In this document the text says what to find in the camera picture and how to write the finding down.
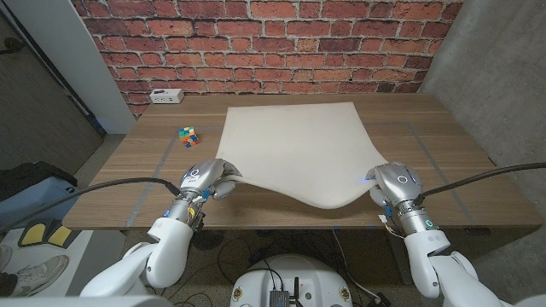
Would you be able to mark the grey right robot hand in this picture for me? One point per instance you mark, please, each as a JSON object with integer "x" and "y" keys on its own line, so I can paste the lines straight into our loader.
{"x": 399, "y": 183}

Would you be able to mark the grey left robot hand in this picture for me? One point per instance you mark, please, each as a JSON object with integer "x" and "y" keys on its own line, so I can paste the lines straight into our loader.
{"x": 205, "y": 177}

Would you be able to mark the cream memory foam sheet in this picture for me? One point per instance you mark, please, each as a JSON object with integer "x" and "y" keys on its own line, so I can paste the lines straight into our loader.
{"x": 298, "y": 149}

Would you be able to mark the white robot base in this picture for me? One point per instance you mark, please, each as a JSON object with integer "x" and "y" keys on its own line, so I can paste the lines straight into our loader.
{"x": 315, "y": 277}

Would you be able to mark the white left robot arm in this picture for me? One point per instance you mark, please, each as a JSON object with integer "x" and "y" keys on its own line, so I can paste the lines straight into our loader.
{"x": 166, "y": 251}

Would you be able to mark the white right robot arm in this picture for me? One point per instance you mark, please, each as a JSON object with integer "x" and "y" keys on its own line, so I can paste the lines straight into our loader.
{"x": 426, "y": 256}

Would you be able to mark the multicolour puzzle cube toy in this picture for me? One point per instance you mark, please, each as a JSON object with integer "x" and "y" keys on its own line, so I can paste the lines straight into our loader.
{"x": 188, "y": 136}

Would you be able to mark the black round floor fan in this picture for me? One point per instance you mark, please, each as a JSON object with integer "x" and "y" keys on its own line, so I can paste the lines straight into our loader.
{"x": 213, "y": 239}

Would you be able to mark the white power strip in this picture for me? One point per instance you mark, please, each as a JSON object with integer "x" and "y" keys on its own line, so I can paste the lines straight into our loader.
{"x": 166, "y": 96}

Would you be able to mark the white floor mat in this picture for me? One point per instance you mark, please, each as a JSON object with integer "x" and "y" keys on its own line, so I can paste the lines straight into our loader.
{"x": 81, "y": 241}

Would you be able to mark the grey electronics box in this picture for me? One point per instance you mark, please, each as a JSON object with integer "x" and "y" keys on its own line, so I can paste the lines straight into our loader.
{"x": 279, "y": 298}

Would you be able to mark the red brick printed backdrop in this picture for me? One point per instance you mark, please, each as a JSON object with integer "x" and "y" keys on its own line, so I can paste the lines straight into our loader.
{"x": 256, "y": 42}

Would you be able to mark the black antenna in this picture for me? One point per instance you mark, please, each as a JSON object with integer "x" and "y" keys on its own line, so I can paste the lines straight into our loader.
{"x": 296, "y": 290}

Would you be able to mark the white robot torso edge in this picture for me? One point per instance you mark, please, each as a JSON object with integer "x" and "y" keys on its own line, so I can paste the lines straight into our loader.
{"x": 85, "y": 302}

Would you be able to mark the black cloth bag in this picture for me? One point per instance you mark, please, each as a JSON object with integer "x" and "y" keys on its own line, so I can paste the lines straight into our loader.
{"x": 25, "y": 175}

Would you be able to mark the yellow and black foot pedal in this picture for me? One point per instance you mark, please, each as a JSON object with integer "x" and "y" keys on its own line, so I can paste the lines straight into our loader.
{"x": 34, "y": 233}

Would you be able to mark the white door frame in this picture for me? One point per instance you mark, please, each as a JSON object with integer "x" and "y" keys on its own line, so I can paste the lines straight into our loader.
{"x": 77, "y": 55}

